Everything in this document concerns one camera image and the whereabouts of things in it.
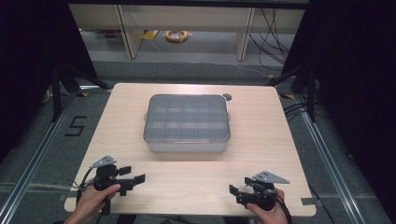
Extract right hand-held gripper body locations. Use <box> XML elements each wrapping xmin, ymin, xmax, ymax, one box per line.
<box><xmin>235</xmin><ymin>170</ymin><xmax>290</xmax><ymax>212</ymax></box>

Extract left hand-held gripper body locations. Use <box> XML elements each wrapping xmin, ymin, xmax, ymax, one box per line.
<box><xmin>90</xmin><ymin>154</ymin><xmax>135</xmax><ymax>217</ymax></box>

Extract person's right hand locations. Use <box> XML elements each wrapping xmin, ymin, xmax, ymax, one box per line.
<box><xmin>246</xmin><ymin>188</ymin><xmax>290</xmax><ymax>224</ymax></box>

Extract person's left hand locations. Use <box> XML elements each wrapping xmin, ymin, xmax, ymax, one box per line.
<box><xmin>72</xmin><ymin>183</ymin><xmax>122</xmax><ymax>219</ymax></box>

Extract clear plastic compartment box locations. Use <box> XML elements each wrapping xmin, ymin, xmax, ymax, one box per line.
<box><xmin>142</xmin><ymin>93</ymin><xmax>233</xmax><ymax>154</ymax></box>

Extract black metal stand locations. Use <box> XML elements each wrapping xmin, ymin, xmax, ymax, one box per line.
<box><xmin>49</xmin><ymin>62</ymin><xmax>111</xmax><ymax>123</ymax></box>
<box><xmin>265</xmin><ymin>62</ymin><xmax>319</xmax><ymax>123</ymax></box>

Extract black curtain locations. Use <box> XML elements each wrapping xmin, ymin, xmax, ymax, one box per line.
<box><xmin>0</xmin><ymin>0</ymin><xmax>98</xmax><ymax>162</ymax></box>
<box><xmin>281</xmin><ymin>0</ymin><xmax>396</xmax><ymax>216</ymax></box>

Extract small yellow packet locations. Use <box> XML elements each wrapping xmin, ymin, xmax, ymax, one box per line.
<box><xmin>142</xmin><ymin>30</ymin><xmax>160</xmax><ymax>41</ymax></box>

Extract left hand-held gripper cable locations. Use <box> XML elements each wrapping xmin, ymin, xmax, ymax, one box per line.
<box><xmin>74</xmin><ymin>167</ymin><xmax>96</xmax><ymax>204</ymax></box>

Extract hand-held gripper cable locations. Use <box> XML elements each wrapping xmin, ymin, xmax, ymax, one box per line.
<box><xmin>273</xmin><ymin>190</ymin><xmax>294</xmax><ymax>224</ymax></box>
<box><xmin>74</xmin><ymin>167</ymin><xmax>96</xmax><ymax>204</ymax></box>

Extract right hand-held gripper cable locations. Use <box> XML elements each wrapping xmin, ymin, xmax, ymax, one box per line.
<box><xmin>273</xmin><ymin>190</ymin><xmax>294</xmax><ymax>224</ymax></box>

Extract aluminium floor rail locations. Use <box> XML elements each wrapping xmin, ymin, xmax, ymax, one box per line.
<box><xmin>0</xmin><ymin>87</ymin><xmax>108</xmax><ymax>224</ymax></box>
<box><xmin>293</xmin><ymin>92</ymin><xmax>368</xmax><ymax>224</ymax></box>

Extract black floor cables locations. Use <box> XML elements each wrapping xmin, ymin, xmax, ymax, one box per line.
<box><xmin>282</xmin><ymin>101</ymin><xmax>328</xmax><ymax>123</ymax></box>

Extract white shelf frame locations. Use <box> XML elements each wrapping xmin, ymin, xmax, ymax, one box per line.
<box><xmin>68</xmin><ymin>4</ymin><xmax>306</xmax><ymax>63</ymax></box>

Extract bundle of black cables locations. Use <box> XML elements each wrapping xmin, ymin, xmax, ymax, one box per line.
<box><xmin>247</xmin><ymin>7</ymin><xmax>292</xmax><ymax>73</ymax></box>

